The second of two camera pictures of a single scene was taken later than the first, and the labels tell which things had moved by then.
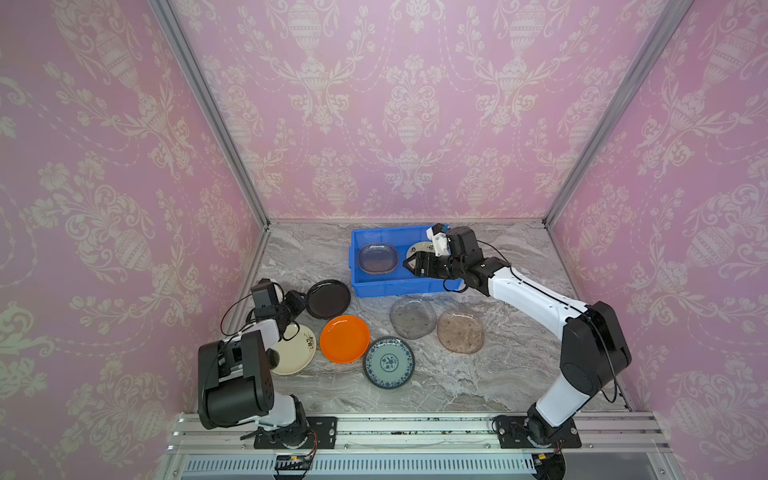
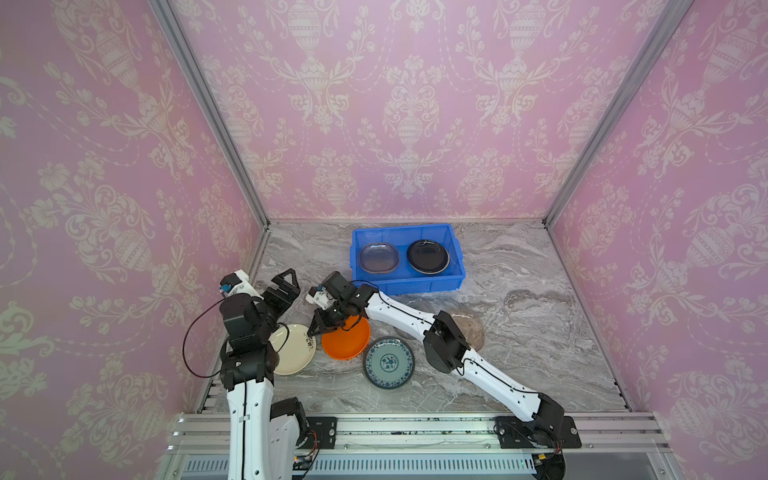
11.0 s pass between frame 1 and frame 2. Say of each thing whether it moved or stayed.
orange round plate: stayed
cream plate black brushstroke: stayed
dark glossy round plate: moved
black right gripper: moved
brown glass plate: stayed
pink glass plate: stayed
